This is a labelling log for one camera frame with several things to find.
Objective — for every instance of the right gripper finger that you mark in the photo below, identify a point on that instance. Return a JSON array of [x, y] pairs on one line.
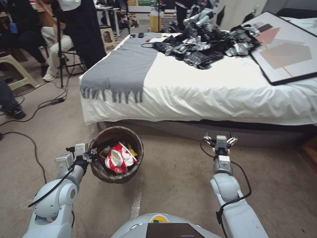
[[208, 139], [232, 140]]

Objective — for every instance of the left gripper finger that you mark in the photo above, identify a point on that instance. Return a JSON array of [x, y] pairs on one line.
[[89, 158], [90, 151]]

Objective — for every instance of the dark brown woven trash bin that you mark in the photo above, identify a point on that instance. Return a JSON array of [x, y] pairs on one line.
[[112, 177]]

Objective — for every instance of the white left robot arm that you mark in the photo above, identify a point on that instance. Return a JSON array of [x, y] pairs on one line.
[[53, 195]]

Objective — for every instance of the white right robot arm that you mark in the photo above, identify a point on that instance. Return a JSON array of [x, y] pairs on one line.
[[231, 193]]

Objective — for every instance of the small brown cardboard box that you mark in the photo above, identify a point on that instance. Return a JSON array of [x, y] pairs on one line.
[[104, 152]]

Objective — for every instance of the grey bed base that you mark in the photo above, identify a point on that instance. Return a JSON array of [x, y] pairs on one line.
[[260, 135]]

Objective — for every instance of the red white snack bag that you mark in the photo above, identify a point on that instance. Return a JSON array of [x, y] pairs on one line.
[[119, 158]]

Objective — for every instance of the yellow wrapper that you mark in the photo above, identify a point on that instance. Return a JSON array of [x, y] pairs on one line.
[[133, 150]]

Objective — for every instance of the bed with white sheet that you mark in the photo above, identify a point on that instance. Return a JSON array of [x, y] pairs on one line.
[[210, 94]]

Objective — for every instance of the black power adapter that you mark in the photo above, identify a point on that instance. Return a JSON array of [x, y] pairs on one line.
[[56, 101]]

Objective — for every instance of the white robot front shell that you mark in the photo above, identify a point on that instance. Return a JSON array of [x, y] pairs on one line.
[[138, 228]]

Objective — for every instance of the pile of black plastic bags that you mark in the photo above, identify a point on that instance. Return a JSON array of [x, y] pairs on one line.
[[198, 49]]

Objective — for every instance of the grey fringed throw blanket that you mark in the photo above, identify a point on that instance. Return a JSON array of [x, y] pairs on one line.
[[126, 67]]

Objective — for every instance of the person's leg and shoe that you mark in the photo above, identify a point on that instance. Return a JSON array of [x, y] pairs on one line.
[[8, 99]]

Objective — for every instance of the black framed abstract picture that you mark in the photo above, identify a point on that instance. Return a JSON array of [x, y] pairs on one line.
[[284, 49]]

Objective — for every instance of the black tripod stand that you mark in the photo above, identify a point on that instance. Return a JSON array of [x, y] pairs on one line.
[[59, 49]]

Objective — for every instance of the large beige plastic stool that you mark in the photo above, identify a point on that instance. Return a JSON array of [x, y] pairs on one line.
[[17, 72]]

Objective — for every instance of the seated person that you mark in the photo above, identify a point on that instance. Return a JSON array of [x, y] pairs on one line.
[[53, 49]]

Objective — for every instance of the small beige plastic stool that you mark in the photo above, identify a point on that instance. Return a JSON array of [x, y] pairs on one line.
[[107, 37]]

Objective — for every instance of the standing person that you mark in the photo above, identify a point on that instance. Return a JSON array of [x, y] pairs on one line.
[[84, 29]]

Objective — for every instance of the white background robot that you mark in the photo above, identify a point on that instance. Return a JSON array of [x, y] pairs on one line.
[[200, 17]]

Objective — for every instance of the black remote control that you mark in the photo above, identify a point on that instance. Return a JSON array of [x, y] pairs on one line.
[[140, 35]]

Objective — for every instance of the background person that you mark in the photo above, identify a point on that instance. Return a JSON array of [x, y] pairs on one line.
[[183, 12]]

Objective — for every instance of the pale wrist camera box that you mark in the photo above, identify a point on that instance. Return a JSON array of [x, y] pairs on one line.
[[221, 141], [79, 149]]

